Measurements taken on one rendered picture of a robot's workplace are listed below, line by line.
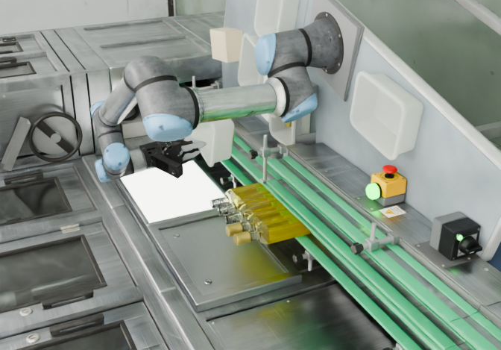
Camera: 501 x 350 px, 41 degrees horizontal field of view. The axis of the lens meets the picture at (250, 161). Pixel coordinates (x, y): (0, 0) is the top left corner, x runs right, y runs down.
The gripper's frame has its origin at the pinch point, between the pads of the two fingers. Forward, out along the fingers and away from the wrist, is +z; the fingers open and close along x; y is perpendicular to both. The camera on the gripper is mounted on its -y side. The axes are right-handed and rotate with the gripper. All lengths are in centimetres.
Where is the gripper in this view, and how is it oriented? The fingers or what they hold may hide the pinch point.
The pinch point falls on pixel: (203, 146)
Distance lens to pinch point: 225.2
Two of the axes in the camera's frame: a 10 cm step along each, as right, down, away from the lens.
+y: -4.1, -5.9, 6.9
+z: 9.1, -2.7, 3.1
